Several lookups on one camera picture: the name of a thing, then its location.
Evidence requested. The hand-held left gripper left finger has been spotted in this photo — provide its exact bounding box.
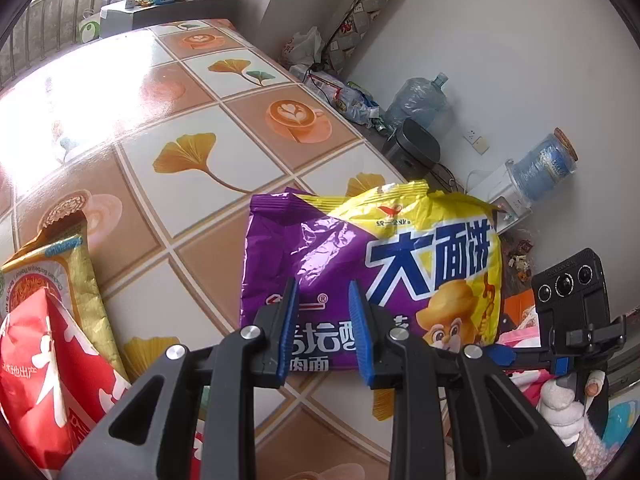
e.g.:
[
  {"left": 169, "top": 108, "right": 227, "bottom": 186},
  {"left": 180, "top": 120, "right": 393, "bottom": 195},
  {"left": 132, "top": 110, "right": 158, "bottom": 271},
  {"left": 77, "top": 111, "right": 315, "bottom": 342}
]
[{"left": 60, "top": 277, "right": 301, "bottom": 480}]

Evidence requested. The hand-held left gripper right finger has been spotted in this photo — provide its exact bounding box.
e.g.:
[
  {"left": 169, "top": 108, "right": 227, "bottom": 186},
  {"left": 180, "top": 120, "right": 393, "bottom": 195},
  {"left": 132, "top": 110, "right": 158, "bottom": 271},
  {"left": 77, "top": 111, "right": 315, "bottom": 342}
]
[{"left": 347, "top": 280, "right": 586, "bottom": 480}]

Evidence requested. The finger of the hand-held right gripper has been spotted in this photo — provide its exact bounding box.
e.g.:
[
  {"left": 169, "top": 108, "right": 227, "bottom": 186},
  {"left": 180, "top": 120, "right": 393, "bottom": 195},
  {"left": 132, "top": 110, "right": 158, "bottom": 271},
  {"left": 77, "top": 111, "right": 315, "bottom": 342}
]
[{"left": 481, "top": 342, "right": 557, "bottom": 372}]

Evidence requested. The purple and yellow noodle packet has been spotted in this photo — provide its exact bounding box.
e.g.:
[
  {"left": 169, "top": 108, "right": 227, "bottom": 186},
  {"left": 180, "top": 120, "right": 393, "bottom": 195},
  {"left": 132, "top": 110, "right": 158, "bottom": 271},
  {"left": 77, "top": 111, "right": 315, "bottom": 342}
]
[{"left": 240, "top": 180, "right": 503, "bottom": 373}]

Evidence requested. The person's right forearm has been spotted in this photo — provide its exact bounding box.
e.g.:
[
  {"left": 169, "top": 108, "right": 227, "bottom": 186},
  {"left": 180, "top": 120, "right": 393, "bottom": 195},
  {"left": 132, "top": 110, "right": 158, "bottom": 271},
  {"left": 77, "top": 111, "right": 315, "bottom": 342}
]
[{"left": 572, "top": 410, "right": 613, "bottom": 480}]

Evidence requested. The person's right hand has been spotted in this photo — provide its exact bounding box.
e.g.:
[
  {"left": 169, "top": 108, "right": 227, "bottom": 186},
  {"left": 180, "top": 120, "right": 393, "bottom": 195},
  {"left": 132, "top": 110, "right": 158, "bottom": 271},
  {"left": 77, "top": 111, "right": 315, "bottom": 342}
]
[{"left": 541, "top": 376, "right": 602, "bottom": 447}]

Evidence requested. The colourful printed blanket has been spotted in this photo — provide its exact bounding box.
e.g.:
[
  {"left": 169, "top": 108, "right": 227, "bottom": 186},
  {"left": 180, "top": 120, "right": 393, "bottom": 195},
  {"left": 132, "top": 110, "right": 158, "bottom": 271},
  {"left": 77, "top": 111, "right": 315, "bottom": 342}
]
[{"left": 495, "top": 290, "right": 640, "bottom": 480}]

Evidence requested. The pile of small scraps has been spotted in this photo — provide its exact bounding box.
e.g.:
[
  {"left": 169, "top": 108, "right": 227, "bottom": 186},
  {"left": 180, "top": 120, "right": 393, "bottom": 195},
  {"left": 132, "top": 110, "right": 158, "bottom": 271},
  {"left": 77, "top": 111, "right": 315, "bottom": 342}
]
[{"left": 500, "top": 232, "right": 536, "bottom": 281}]

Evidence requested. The white water dispenser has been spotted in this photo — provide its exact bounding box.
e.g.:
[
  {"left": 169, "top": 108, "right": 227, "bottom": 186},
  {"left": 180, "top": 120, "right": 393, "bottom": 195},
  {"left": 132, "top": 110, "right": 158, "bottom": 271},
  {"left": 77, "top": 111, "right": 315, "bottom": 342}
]
[{"left": 462, "top": 162, "right": 533, "bottom": 233}]

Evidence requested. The printed tablecloth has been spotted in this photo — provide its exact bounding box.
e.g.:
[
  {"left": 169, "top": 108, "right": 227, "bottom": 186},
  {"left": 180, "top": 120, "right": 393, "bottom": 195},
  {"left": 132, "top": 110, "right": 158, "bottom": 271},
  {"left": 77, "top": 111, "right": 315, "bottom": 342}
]
[{"left": 0, "top": 19, "right": 416, "bottom": 480}]

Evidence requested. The black kitchen appliance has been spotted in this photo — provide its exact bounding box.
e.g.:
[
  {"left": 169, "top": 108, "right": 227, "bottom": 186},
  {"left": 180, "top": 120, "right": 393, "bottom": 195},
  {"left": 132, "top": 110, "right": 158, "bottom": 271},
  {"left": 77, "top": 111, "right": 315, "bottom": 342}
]
[{"left": 382, "top": 119, "right": 442, "bottom": 181}]

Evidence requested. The gold noodle packet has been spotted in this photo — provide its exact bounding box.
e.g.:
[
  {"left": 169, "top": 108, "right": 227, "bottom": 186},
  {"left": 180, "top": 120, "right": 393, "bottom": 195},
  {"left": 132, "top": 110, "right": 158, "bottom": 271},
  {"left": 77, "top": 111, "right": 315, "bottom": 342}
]
[{"left": 0, "top": 210, "right": 131, "bottom": 381}]

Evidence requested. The clear bag of bottles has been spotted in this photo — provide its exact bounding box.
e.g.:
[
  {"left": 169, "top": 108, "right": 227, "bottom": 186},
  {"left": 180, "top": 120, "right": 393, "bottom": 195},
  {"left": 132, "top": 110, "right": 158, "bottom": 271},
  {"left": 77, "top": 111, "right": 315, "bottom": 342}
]
[{"left": 290, "top": 62, "right": 388, "bottom": 128}]

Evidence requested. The empty blue water jug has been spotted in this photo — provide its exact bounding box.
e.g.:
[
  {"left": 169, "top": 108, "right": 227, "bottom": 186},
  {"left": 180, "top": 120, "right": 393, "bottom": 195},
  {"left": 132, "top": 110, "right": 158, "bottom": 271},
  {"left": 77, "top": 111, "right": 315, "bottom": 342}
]
[{"left": 385, "top": 72, "right": 448, "bottom": 133}]

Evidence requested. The red snack bag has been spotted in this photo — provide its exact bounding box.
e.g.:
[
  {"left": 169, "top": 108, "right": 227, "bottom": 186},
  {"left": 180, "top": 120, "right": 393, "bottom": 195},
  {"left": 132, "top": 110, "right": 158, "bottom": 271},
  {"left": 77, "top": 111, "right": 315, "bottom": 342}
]
[{"left": 0, "top": 290, "right": 203, "bottom": 480}]

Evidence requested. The white plastic bag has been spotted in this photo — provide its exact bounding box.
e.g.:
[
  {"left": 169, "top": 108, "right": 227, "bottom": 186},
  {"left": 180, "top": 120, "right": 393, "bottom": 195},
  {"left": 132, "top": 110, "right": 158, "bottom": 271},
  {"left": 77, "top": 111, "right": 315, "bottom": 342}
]
[{"left": 282, "top": 26, "right": 325, "bottom": 68}]

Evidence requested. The patterned wrapped roll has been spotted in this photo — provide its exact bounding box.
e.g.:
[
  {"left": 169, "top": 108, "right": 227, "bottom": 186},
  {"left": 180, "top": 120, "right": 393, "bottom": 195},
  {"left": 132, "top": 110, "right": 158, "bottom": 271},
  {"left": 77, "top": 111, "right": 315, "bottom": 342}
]
[{"left": 322, "top": 0, "right": 401, "bottom": 73}]

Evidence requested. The grey cabinet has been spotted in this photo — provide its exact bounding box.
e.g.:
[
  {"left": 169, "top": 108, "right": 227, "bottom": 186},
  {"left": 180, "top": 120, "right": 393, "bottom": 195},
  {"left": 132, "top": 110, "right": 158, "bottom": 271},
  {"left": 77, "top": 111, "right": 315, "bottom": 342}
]
[{"left": 100, "top": 0, "right": 241, "bottom": 38}]

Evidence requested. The green and white container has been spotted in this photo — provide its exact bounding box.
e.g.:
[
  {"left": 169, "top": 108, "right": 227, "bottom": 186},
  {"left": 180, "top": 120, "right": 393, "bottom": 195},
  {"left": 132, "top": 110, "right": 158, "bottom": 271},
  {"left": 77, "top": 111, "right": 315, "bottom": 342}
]
[{"left": 79, "top": 14, "right": 105, "bottom": 43}]

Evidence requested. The metal balcony railing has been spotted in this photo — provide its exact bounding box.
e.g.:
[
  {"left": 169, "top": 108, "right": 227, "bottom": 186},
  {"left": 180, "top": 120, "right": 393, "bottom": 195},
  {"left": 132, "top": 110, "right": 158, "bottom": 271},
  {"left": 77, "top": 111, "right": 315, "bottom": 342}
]
[{"left": 0, "top": 0, "right": 106, "bottom": 88}]

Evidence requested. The black cable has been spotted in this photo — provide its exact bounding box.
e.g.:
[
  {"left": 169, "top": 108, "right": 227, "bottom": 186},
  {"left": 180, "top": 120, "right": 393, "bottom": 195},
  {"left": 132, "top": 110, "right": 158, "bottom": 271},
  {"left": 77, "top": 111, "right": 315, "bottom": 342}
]
[{"left": 427, "top": 162, "right": 483, "bottom": 196}]

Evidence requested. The white wall socket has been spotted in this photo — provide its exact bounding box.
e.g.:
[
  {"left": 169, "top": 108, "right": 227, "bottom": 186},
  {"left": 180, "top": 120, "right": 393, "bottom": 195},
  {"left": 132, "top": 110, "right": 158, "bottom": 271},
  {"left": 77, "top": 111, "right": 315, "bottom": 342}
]
[{"left": 462, "top": 127, "right": 491, "bottom": 156}]

